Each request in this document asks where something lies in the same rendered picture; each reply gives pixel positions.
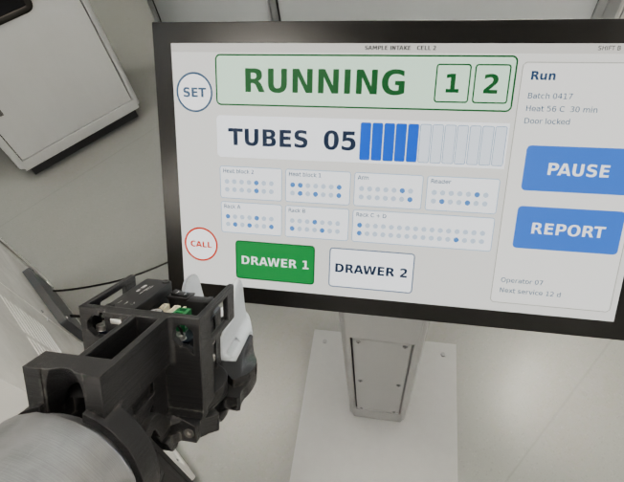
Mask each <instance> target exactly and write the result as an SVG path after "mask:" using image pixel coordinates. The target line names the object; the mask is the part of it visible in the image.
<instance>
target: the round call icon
mask: <svg viewBox="0 0 624 482"><path fill-rule="evenodd" d="M183 237H184V255H185V260H187V261H197V262H209V263H219V239H218V228H217V227H203V226H190V225H183Z"/></svg>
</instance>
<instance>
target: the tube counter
mask: <svg viewBox="0 0 624 482"><path fill-rule="evenodd" d="M509 128H510V123H490V122H456V121H423V120H356V119H323V118H322V135H321V161H326V162H347V163H369V164H411V165H432V166H454V167H475V168H497V169H504V163H505V156H506V148H507V142H508V135H509Z"/></svg>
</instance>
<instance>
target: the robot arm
mask: <svg viewBox="0 0 624 482"><path fill-rule="evenodd" d="M120 289H123V294H122V295H121V296H119V297H118V298H116V299H115V300H113V301H112V302H110V303H107V304H106V305H105V306H104V305H100V303H101V302H102V301H103V300H105V299H106V298H108V297H110V296H111V295H113V294H115V293H116V292H117V291H119V290H120ZM222 301H223V307H222V308H221V307H219V306H218V305H219V304H220V303H221V302H222ZM78 308H79V316H80V324H81V332H82V339H83V346H84V351H83V352H82V353H80V354H79V355H73V354H65V353H58V352H51V351H45V352H43V353H42V354H40V355H39V356H37V357H36V358H34V359H33V360H31V361H29V362H28V363H26V364H25V365H23V366H22V368H23V374H24V380H25V386H26V391H27V397H28V403H29V406H28V407H27V408H25V409H24V410H23V411H22V412H20V413H19V414H18V415H15V416H13V417H11V418H10V419H8V420H6V421H3V422H2V423H1V424H0V482H192V480H191V479H190V478H189V477H188V476H187V475H186V474H185V473H184V472H183V471H182V470H181V469H180V468H179V467H178V466H177V465H176V464H175V463H174V462H173V461H172V460H171V459H170V458H169V456H168V455H167V454H166V453H165V452H164V450H169V451H174V450H175V449H176V448H177V445H178V443H179V442H180V441H187V442H193V443H197V442H198V440H199V438H200V437H203V436H205V435H207V434H209V433H212V432H215V431H218V430H219V422H222V421H223V420H224V418H225V417H226V416H227V414H228V411H229V410H235V411H238V410H240V408H241V404H242V402H243V400H244V399H245V398H246V397H247V396H248V395H249V394H250V392H251V391H252V389H253V388H254V386H255V384H256V376H257V367H256V356H255V352H254V338H253V330H252V324H251V320H250V317H249V315H248V313H247V312H246V311H245V302H244V294H243V285H242V281H241V280H240V279H239V278H236V279H235V280H234V283H233V284H228V285H227V286H226V287H225V288H224V289H223V290H222V291H221V292H220V293H219V294H218V295H217V296H216V297H215V298H213V296H209V297H205V296H204V294H203V291H202V287H201V284H200V280H199V277H198V276H197V275H196V274H191V275H189V276H188V277H187V278H186V279H185V281H184V283H183V287H182V291H180V290H177V289H175V290H174V291H172V286H171V281H170V280H168V279H165V280H160V279H150V278H148V279H146V280H144V281H143V282H141V283H140V284H138V285H136V278H135V275H134V274H131V275H129V276H127V277H126V278H124V279H122V280H121V281H119V282H118V283H116V284H114V285H113V286H111V287H109V288H108V289H106V290H104V291H103V292H101V293H99V294H98V295H96V296H94V297H92V298H91V299H89V300H87V301H86V302H84V303H82V304H81V305H79V306H78ZM101 316H103V317H104V322H102V317H101Z"/></svg>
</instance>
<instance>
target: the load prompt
mask: <svg viewBox="0 0 624 482"><path fill-rule="evenodd" d="M519 58H520V55H349V54H214V70H215V100H216V105H226V106H265V107H303V108H342V109H380V110H419V111H458V112H496V113H512V107H513V100H514V93H515V86H516V79H517V72H518V65H519Z"/></svg>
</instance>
